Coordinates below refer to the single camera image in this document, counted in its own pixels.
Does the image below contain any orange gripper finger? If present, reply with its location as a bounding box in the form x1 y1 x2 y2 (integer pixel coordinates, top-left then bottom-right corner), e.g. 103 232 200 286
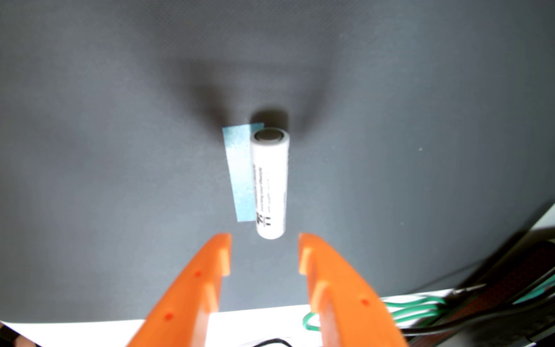
298 232 409 347
125 233 233 347

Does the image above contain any white cylindrical battery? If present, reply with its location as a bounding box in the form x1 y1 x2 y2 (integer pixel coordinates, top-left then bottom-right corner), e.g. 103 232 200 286
250 128 290 240

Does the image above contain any light blue tape piece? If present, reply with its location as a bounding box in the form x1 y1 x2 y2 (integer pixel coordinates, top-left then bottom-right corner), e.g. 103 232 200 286
222 123 265 223

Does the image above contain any dark red bar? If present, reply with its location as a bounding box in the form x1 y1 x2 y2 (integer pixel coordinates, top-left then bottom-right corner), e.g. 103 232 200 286
451 241 555 319

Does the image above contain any black wrist watch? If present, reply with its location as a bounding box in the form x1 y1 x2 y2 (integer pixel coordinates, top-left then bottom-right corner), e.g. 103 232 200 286
0 325 20 347

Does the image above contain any black Dell laptop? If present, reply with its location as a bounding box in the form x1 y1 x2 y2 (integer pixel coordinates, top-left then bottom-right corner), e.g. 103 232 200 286
405 224 555 347

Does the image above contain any green clip wire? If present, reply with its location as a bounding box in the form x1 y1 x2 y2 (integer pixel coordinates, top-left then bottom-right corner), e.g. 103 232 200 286
303 295 447 333

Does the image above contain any thin black cable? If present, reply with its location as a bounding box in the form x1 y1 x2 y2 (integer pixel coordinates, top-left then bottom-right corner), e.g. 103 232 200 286
239 338 293 347

